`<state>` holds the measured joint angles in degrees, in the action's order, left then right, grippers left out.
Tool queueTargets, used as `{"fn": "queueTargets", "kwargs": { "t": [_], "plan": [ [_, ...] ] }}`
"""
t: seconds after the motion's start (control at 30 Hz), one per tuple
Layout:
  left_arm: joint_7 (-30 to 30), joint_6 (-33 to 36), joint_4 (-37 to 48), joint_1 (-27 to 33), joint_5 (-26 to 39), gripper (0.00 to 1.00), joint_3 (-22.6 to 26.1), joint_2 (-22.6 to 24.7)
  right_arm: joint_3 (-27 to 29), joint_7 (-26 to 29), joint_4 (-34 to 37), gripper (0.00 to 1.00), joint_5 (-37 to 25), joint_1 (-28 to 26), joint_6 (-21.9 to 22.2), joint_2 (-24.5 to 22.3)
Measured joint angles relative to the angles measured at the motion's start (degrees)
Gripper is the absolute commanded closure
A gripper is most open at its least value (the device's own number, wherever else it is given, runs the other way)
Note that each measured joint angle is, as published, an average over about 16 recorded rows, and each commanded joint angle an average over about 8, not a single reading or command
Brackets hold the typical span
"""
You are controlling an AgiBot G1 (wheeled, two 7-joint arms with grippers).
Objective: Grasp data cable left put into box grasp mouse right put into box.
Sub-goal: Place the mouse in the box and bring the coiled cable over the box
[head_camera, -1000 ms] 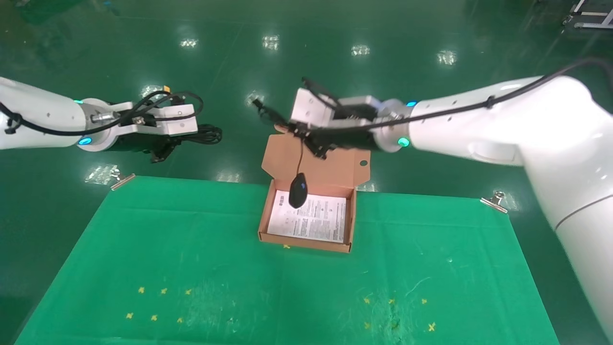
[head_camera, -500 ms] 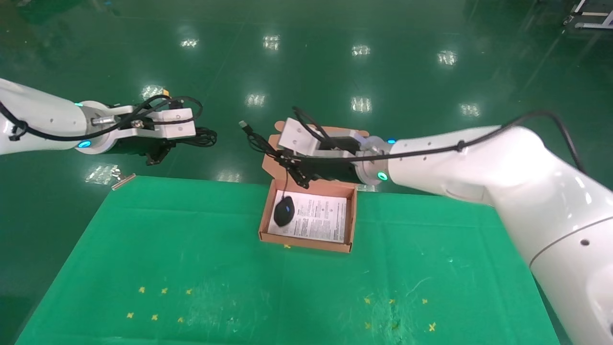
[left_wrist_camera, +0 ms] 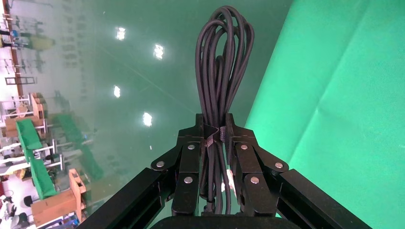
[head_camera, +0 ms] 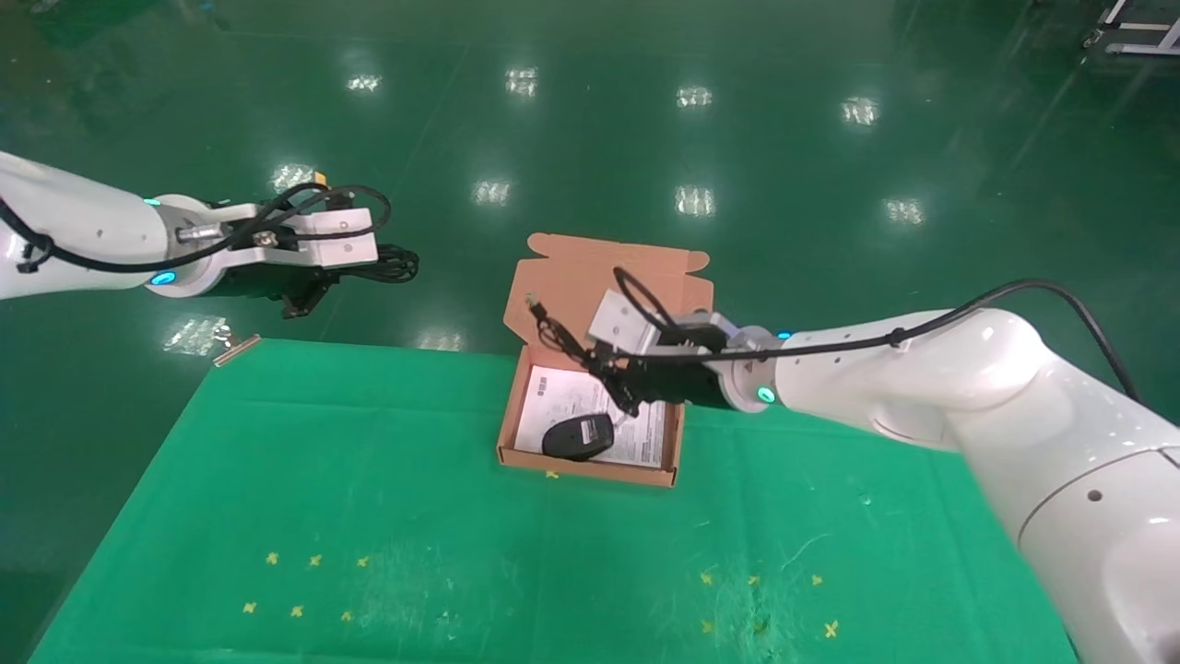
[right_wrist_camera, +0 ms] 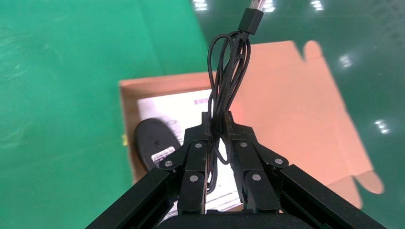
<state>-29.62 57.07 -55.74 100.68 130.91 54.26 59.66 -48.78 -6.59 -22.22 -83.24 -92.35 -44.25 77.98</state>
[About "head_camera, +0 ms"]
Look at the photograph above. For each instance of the open brown cardboard box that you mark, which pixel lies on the open brown cardboard box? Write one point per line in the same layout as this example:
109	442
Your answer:
572	286

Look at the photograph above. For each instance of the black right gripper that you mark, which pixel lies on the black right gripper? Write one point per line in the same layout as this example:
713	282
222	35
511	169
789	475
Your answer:
682	383

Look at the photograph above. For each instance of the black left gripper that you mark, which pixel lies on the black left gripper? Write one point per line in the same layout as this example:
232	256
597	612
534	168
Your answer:
263	283

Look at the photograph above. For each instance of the white metal frame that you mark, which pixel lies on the white metal frame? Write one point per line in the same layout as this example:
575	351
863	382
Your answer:
1138	32

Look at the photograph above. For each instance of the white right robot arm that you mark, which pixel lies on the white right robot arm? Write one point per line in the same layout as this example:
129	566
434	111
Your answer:
1014	406

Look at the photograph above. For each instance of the green table mat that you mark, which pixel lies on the green table mat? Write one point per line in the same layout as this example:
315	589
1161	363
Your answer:
461	553

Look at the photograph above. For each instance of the metal binder clip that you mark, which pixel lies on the metal binder clip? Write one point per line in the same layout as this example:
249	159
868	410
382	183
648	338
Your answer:
237	349

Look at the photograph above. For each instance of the white printed instruction sheet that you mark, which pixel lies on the white printed instruction sheet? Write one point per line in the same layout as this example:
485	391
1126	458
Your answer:
562	401

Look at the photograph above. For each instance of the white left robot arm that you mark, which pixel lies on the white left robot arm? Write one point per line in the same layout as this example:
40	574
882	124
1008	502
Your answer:
83	217

